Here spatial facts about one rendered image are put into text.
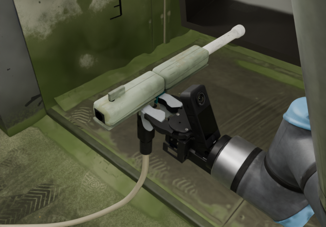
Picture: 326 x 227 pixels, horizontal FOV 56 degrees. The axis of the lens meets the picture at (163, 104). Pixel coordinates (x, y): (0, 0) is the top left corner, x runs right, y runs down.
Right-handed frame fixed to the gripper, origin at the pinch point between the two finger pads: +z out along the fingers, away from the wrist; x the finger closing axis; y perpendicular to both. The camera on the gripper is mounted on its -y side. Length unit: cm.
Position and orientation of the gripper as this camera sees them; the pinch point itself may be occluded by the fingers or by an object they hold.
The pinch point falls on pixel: (144, 96)
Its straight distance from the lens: 64.3
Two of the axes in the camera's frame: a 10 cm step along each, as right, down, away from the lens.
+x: 6.6, -4.9, 5.8
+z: -7.5, -4.7, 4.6
